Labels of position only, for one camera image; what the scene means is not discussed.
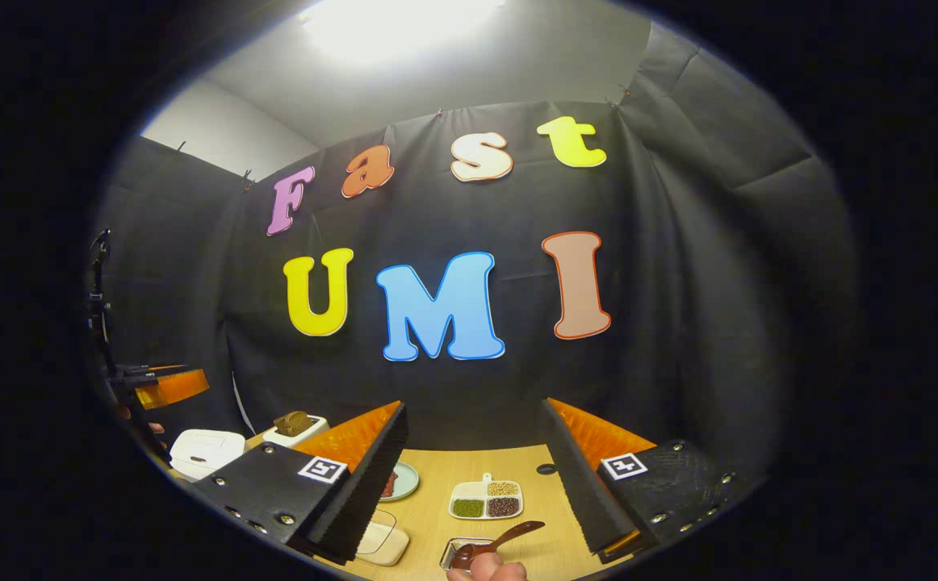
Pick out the brown wooden spoon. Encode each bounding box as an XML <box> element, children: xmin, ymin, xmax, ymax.
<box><xmin>451</xmin><ymin>520</ymin><xmax>546</xmax><ymax>568</ymax></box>

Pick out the clear box of rice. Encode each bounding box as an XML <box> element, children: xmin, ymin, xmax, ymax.
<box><xmin>356</xmin><ymin>508</ymin><xmax>411</xmax><ymax>566</ymax></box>

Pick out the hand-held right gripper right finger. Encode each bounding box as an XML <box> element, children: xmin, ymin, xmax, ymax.
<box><xmin>540</xmin><ymin>397</ymin><xmax>748</xmax><ymax>564</ymax></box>

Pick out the white power cable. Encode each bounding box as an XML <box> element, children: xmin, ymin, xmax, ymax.
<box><xmin>231</xmin><ymin>371</ymin><xmax>253</xmax><ymax>437</ymax></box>

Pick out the white toaster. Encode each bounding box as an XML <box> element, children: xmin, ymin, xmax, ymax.
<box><xmin>262</xmin><ymin>414</ymin><xmax>330</xmax><ymax>449</ymax></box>

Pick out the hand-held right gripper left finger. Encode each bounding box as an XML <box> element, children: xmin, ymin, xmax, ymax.
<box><xmin>192</xmin><ymin>401</ymin><xmax>410</xmax><ymax>566</ymax></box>

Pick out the white rice cooker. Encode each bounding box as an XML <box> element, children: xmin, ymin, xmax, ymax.
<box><xmin>169</xmin><ymin>429</ymin><xmax>247</xmax><ymax>483</ymax></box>

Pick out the white divided bean dish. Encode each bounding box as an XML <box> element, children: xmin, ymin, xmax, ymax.
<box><xmin>448</xmin><ymin>473</ymin><xmax>524</xmax><ymax>520</ymax></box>

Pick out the brown bread slice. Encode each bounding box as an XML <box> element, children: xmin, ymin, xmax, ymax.
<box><xmin>273</xmin><ymin>410</ymin><xmax>314</xmax><ymax>437</ymax></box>

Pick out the black backdrop cloth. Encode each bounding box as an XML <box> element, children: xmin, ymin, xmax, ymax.
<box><xmin>86</xmin><ymin>20</ymin><xmax>857</xmax><ymax>485</ymax></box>

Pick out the pale green plate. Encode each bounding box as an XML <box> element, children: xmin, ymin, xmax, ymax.
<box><xmin>388</xmin><ymin>462</ymin><xmax>421</xmax><ymax>503</ymax></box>

